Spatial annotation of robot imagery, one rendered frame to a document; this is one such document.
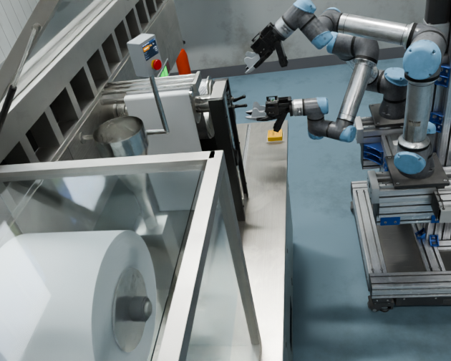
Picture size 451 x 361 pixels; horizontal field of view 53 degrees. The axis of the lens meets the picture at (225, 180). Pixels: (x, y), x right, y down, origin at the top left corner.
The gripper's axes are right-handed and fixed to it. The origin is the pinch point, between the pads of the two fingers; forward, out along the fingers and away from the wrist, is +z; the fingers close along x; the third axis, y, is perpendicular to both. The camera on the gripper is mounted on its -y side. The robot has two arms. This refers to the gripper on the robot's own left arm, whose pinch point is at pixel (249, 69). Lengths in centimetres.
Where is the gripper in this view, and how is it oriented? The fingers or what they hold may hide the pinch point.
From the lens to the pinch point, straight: 191.6
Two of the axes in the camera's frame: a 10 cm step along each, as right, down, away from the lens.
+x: -1.2, 6.2, -7.7
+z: -6.5, 5.4, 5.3
